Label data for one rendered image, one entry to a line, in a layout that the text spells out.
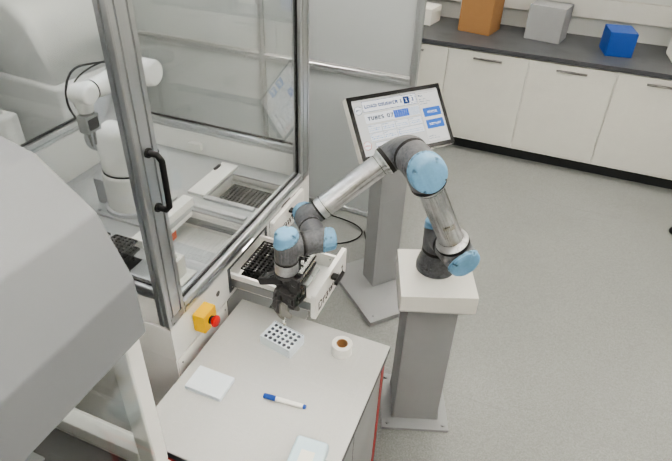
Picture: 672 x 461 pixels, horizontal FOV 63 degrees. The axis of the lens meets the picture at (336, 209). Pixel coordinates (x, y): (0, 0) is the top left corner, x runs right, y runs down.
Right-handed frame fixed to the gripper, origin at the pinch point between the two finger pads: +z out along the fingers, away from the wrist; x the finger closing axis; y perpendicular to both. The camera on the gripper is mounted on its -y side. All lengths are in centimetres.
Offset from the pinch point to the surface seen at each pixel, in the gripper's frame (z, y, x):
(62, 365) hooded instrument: -60, 15, -77
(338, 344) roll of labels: 8.4, 18.8, 5.7
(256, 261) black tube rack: -3.5, -22.0, 13.4
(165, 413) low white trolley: 10.5, -10.8, -44.2
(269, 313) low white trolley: 10.5, -10.8, 5.9
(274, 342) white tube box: 7.0, 1.2, -6.6
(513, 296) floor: 87, 49, 155
